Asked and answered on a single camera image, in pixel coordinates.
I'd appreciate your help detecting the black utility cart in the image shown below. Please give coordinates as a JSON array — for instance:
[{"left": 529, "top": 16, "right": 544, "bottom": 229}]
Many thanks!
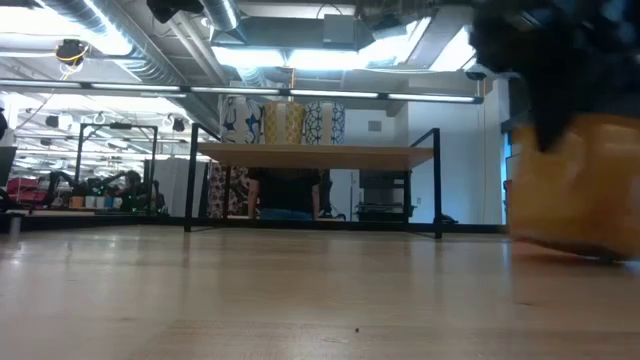
[{"left": 356, "top": 169, "right": 417, "bottom": 224}]

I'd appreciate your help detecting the patterned fabric panel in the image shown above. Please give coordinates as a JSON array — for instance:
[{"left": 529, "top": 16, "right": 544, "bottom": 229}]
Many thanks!
[{"left": 207, "top": 163, "right": 250, "bottom": 219}]

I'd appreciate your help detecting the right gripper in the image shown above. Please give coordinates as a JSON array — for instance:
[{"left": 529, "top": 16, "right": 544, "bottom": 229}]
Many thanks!
[{"left": 468, "top": 0, "right": 640, "bottom": 154}]

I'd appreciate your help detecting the blue floral pattern mug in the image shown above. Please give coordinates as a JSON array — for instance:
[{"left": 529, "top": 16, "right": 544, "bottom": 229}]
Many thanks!
[{"left": 219, "top": 95, "right": 265, "bottom": 146}]

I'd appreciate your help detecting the yellow dotted pattern mug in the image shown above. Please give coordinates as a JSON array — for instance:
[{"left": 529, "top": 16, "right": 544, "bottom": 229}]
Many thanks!
[{"left": 262, "top": 101, "right": 307, "bottom": 146}]

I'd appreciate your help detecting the mustard yellow mug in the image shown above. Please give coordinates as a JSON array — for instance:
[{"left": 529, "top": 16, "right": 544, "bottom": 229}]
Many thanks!
[{"left": 506, "top": 112, "right": 640, "bottom": 262}]

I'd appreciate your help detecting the person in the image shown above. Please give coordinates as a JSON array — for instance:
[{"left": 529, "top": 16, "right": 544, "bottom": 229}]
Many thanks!
[
  {"left": 246, "top": 167, "right": 322, "bottom": 222},
  {"left": 118, "top": 169, "right": 157, "bottom": 214}
]

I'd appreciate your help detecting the LED light bar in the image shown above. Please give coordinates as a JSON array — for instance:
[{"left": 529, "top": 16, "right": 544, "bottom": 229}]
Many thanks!
[{"left": 0, "top": 78, "right": 485, "bottom": 105}]

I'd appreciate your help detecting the black aluminium rig frame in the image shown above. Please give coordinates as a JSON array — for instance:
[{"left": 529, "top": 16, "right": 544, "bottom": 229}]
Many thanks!
[{"left": 0, "top": 213, "right": 507, "bottom": 235}]

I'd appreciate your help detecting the blue lattice pattern mug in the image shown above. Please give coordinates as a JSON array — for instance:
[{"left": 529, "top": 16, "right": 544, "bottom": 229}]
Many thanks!
[{"left": 303, "top": 100, "right": 347, "bottom": 146}]

